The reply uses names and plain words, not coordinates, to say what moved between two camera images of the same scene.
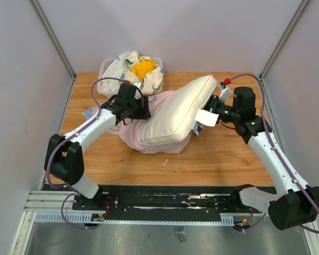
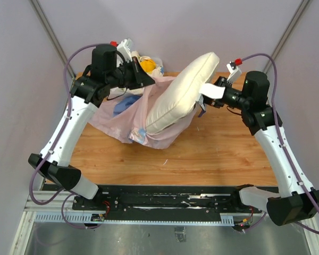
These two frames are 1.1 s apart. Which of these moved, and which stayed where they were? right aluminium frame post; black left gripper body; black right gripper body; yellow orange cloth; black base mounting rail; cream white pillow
Moved: black left gripper body; cream white pillow; black right gripper body
Stayed: black base mounting rail; right aluminium frame post; yellow orange cloth
